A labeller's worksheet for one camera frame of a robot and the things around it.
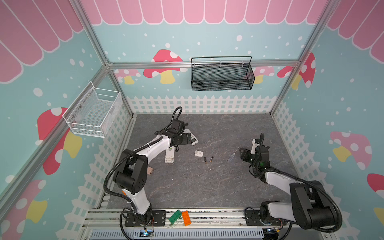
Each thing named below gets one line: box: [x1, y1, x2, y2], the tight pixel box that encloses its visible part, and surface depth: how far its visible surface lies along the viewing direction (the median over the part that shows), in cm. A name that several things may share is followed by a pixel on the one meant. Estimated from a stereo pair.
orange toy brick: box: [182, 210, 192, 226], surface depth 76 cm
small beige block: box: [147, 166, 154, 175], surface depth 91 cm
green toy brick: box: [168, 209, 182, 225], surface depth 76 cm
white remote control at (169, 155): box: [165, 146, 175, 164], surface depth 96 cm
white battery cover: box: [194, 150, 204, 157], surface depth 99 cm
